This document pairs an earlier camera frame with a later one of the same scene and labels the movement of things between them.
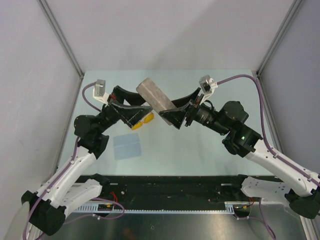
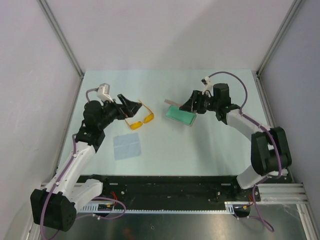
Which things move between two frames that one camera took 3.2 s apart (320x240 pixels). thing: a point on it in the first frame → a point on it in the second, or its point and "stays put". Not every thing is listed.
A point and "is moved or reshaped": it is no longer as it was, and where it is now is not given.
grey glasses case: [154, 97] is moved or reshaped
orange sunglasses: [149, 117] stays put
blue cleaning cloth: [127, 145] stays put
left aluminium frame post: [60, 35] stays put
